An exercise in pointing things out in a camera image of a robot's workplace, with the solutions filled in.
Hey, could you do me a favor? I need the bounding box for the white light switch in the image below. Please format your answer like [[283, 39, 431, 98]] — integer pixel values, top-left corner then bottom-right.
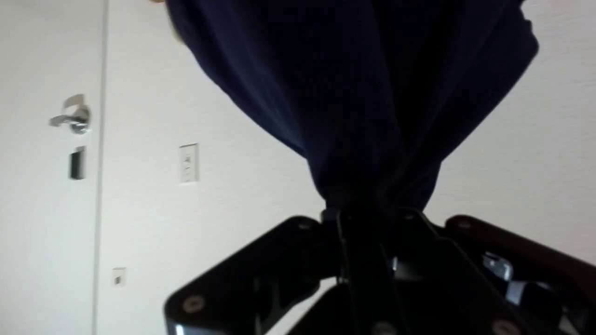
[[179, 141, 201, 184]]

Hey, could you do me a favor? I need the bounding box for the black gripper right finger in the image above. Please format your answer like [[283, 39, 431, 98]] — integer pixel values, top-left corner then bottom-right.
[[382, 212, 596, 335]]

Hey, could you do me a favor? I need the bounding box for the black door lock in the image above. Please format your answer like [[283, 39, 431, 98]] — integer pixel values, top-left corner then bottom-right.
[[67, 145, 88, 182]]

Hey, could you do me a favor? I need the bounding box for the white door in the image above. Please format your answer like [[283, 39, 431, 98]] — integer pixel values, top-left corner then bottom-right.
[[0, 0, 108, 335]]

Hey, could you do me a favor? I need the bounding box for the silver door lever handle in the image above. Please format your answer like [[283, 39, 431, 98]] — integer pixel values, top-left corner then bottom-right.
[[49, 93, 95, 136]]

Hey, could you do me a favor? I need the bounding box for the dark navy cloth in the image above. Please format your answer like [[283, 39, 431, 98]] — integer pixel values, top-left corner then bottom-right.
[[164, 0, 540, 219]]

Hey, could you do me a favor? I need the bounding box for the small white wall plate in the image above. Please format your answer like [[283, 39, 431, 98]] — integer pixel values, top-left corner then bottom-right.
[[110, 266, 131, 288]]

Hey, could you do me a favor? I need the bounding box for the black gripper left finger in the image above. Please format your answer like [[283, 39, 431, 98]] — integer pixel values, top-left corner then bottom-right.
[[162, 212, 364, 335]]

